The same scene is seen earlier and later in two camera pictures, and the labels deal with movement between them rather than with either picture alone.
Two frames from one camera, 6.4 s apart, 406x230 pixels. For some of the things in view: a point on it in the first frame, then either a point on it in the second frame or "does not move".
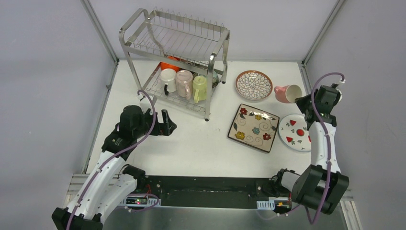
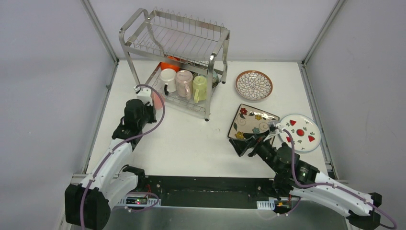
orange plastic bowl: [164, 65] does not move
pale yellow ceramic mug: [199, 88] does not move
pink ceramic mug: [287, 94] to [157, 103]
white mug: [168, 77] does not move
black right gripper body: [305, 103] to [265, 152]
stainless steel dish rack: [175, 57] does not move
